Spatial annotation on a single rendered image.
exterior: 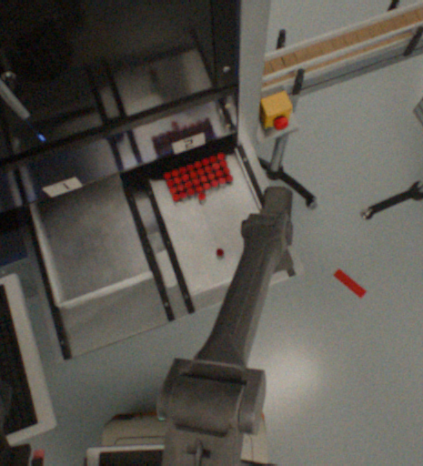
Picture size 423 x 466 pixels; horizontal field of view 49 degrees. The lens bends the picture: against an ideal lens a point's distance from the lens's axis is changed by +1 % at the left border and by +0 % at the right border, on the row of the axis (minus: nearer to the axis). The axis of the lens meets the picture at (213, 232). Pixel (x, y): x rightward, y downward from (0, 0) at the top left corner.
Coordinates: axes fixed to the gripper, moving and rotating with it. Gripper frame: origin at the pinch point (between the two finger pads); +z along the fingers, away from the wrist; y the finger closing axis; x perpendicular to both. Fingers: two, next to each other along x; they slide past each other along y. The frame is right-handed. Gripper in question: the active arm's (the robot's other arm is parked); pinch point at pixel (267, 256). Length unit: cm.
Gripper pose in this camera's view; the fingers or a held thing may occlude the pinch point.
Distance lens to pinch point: 106.7
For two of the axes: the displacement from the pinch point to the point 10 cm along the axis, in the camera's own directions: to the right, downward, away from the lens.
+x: -9.4, 3.3, -0.3
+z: 0.5, 2.4, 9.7
